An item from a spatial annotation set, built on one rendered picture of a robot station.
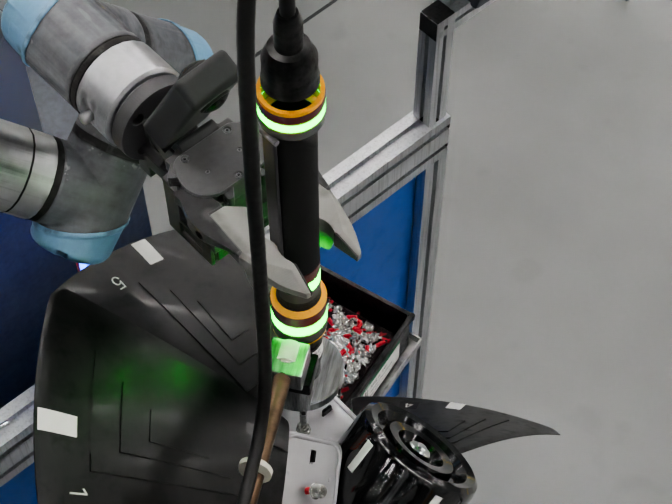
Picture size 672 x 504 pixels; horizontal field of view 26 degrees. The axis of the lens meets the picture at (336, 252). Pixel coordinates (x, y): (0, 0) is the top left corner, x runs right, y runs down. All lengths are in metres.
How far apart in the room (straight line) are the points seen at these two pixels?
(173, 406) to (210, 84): 0.26
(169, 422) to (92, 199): 0.24
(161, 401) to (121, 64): 0.26
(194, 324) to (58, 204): 0.19
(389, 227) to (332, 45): 1.16
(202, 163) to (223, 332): 0.32
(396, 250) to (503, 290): 0.71
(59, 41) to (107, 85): 0.06
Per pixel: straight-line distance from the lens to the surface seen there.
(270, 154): 0.94
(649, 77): 3.16
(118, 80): 1.11
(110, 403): 1.09
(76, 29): 1.15
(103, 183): 1.25
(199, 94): 1.00
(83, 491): 1.05
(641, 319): 2.80
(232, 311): 1.36
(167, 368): 1.13
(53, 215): 1.25
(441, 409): 1.56
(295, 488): 1.19
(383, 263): 2.11
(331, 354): 1.21
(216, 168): 1.06
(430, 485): 1.20
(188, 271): 1.39
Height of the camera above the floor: 2.35
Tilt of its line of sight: 56 degrees down
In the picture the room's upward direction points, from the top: straight up
